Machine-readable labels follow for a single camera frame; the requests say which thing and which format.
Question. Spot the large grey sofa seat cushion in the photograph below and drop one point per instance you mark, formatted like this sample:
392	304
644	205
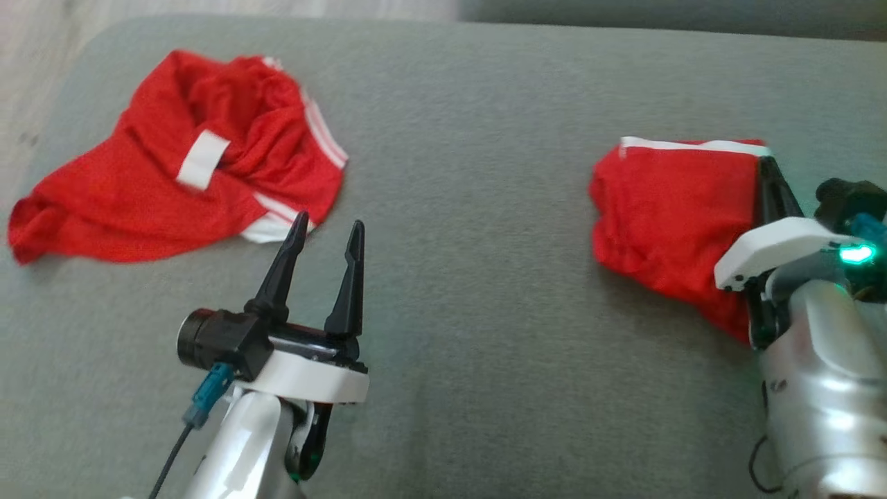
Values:
450	277

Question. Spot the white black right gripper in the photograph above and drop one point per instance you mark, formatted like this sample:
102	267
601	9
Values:
769	246

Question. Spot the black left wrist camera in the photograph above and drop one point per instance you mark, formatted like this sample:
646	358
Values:
218	339

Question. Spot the small grey sofa cushion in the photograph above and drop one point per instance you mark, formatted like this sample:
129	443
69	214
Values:
658	14

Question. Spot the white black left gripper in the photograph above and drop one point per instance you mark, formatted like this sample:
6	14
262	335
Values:
312	378

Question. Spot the red Bulls basketball jersey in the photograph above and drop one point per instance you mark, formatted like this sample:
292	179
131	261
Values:
138	194

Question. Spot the red shorts with white stripes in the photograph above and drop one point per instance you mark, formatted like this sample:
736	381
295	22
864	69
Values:
665	215

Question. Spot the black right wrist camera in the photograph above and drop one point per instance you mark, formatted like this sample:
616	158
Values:
849	197

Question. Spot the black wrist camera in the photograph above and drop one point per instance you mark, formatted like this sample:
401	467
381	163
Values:
849	197
218	339

